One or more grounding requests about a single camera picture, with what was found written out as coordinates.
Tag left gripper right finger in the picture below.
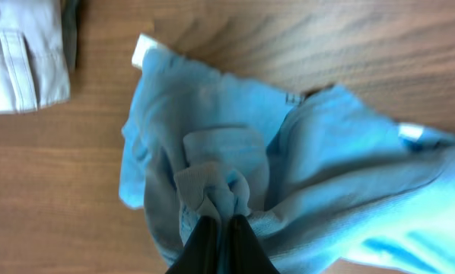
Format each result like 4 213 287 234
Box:
228 215 279 274

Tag folded beige garment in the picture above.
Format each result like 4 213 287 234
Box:
0 0 80 114

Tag light blue t-shirt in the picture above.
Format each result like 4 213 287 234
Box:
119 35 455 273

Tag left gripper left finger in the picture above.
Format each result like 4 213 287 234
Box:
165 216 218 274

